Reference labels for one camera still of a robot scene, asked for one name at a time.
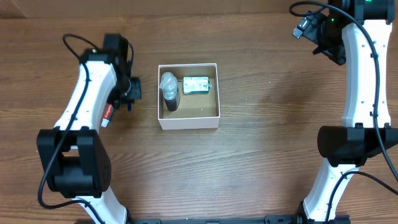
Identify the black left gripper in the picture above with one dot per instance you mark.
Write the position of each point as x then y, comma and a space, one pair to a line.
136, 91

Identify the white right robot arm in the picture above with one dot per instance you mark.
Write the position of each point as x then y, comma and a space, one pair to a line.
355, 34

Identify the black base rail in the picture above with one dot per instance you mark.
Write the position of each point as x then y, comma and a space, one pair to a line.
268, 219

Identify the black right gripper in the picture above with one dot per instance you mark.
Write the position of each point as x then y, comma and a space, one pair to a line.
336, 51

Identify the green soap bar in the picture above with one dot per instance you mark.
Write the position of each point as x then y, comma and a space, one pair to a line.
194, 85

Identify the Colgate toothpaste tube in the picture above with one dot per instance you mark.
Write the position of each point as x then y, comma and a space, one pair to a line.
108, 114

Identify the white cardboard box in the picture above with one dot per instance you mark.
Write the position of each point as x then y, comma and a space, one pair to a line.
195, 111

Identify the dark bottle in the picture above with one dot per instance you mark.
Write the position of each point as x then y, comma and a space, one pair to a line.
169, 87

